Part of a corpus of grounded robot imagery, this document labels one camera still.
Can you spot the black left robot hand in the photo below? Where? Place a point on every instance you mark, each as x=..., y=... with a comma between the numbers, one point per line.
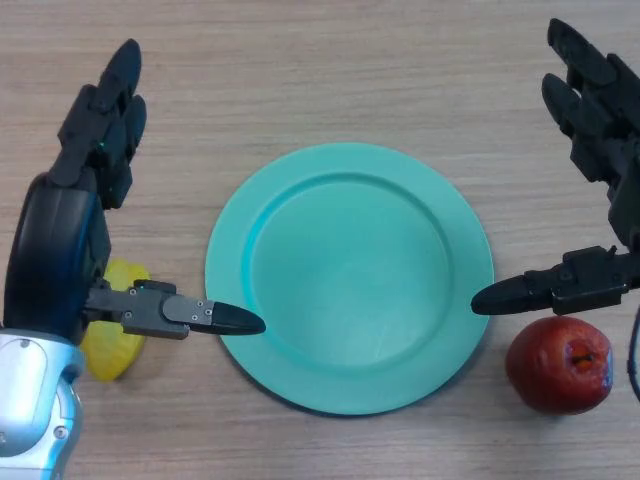
x=50, y=250

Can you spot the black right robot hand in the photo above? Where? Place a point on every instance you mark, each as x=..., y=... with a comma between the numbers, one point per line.
x=595, y=135

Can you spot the yellow starfruit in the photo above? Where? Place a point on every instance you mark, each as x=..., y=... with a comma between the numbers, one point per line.
x=112, y=355

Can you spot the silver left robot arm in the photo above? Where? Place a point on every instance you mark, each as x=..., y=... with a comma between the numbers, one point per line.
x=30, y=400

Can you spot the green round plate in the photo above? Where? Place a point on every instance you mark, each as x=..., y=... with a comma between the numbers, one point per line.
x=350, y=280

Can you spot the red apple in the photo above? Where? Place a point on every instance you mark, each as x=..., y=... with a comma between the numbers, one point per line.
x=550, y=365

